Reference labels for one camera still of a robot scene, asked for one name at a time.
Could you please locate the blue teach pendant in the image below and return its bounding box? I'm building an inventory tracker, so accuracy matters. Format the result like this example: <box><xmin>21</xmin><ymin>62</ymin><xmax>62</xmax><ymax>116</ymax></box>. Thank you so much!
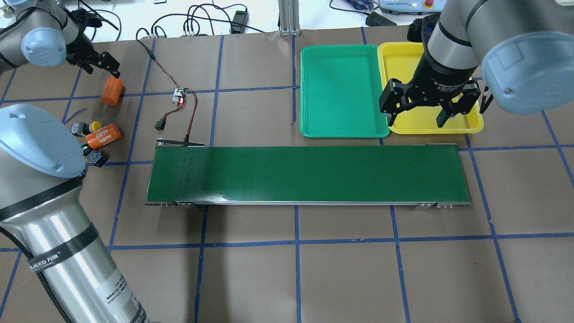
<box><xmin>377</xmin><ymin>0</ymin><xmax>447</xmax><ymax>16</ymax></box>

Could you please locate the red black power cable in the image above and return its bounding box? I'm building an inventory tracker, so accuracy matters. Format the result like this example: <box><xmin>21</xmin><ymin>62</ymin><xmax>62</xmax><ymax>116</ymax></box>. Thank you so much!
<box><xmin>136</xmin><ymin>28</ymin><xmax>200</xmax><ymax>145</ymax></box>

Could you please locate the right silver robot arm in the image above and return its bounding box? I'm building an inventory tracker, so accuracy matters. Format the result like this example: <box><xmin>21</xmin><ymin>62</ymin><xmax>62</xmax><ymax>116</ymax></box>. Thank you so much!
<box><xmin>379</xmin><ymin>0</ymin><xmax>574</xmax><ymax>127</ymax></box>

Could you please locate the aluminium frame post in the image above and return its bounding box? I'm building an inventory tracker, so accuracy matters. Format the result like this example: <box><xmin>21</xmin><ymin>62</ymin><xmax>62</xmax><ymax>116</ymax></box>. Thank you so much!
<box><xmin>278</xmin><ymin>0</ymin><xmax>301</xmax><ymax>37</ymax></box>

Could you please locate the orange cylinder labelled 4680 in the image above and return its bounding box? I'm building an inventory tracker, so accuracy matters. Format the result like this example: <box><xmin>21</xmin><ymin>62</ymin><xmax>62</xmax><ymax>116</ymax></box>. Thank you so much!
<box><xmin>86</xmin><ymin>123</ymin><xmax>122</xmax><ymax>149</ymax></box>

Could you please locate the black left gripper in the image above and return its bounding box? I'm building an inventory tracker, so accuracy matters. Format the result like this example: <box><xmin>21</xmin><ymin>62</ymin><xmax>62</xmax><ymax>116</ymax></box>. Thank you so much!
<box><xmin>66</xmin><ymin>9</ymin><xmax>121</xmax><ymax>78</ymax></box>

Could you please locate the black power adapter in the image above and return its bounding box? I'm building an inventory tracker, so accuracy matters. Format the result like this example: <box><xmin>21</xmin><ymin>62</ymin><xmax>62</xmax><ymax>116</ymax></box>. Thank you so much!
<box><xmin>230</xmin><ymin>10</ymin><xmax>249</xmax><ymax>35</ymax></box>

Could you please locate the small green circuit board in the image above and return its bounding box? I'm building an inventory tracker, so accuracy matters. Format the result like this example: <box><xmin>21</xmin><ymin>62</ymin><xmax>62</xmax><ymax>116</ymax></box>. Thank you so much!
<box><xmin>172</xmin><ymin>87</ymin><xmax>186</xmax><ymax>105</ymax></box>

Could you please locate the yellow push button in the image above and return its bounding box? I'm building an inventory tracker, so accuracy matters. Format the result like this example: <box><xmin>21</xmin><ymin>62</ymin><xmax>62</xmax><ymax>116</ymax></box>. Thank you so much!
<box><xmin>70</xmin><ymin>121</ymin><xmax>102</xmax><ymax>137</ymax></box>

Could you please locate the plain orange cylinder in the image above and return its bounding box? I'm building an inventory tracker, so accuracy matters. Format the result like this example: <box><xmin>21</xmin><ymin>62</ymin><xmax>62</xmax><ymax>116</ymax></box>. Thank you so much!
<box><xmin>100</xmin><ymin>76</ymin><xmax>124</xmax><ymax>106</ymax></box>

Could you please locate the green push button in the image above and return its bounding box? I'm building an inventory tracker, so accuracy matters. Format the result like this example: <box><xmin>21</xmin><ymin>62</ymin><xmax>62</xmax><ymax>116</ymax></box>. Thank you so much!
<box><xmin>80</xmin><ymin>143</ymin><xmax>108</xmax><ymax>168</ymax></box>

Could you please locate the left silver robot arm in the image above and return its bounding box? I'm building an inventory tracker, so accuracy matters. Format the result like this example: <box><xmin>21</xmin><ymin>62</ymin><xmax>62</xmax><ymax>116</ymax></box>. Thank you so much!
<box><xmin>0</xmin><ymin>0</ymin><xmax>149</xmax><ymax>323</ymax></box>

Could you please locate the green conveyor belt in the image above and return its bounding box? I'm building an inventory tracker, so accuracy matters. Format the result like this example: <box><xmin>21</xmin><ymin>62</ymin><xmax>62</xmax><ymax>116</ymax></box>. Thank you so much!
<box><xmin>145</xmin><ymin>144</ymin><xmax>471</xmax><ymax>207</ymax></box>

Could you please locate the green plastic tray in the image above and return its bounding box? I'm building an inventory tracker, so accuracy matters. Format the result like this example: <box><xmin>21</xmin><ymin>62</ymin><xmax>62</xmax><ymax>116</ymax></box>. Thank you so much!
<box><xmin>299</xmin><ymin>44</ymin><xmax>390</xmax><ymax>138</ymax></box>

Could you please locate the yellow plastic tray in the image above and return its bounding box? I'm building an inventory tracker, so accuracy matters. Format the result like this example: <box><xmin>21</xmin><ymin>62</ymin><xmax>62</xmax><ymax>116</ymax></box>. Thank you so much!
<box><xmin>378</xmin><ymin>42</ymin><xmax>484</xmax><ymax>135</ymax></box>

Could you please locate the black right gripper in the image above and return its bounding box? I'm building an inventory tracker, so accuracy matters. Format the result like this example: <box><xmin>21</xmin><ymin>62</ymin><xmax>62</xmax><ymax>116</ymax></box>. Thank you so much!
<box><xmin>379</xmin><ymin>44</ymin><xmax>480</xmax><ymax>127</ymax></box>

